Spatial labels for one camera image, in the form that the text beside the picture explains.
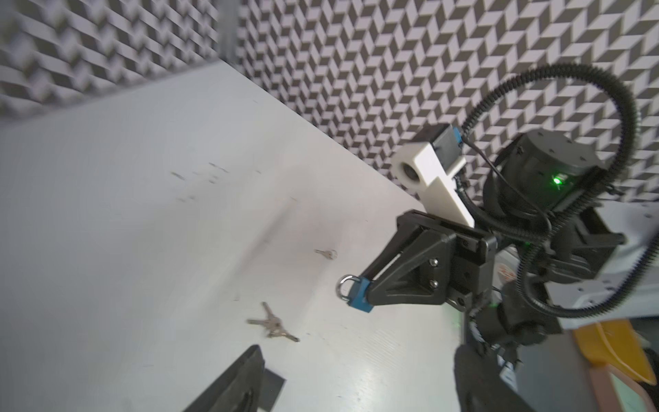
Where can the loose silver key bunch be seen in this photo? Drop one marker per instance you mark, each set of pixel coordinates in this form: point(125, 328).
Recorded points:
point(273, 325)

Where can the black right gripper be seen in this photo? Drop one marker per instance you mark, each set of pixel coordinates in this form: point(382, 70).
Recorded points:
point(432, 262)

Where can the black padlock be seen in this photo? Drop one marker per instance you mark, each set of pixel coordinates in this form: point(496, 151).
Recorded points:
point(271, 388)

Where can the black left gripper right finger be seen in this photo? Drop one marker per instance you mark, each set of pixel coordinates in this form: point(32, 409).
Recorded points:
point(479, 387)

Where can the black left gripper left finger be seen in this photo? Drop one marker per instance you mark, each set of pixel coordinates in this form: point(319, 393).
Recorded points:
point(238, 388)

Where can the aluminium right corner post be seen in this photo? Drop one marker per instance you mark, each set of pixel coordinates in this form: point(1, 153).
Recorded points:
point(227, 26)

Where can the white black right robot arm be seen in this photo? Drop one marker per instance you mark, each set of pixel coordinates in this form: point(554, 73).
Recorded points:
point(538, 223)

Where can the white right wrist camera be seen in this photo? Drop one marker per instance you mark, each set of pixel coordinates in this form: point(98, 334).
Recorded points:
point(427, 166)

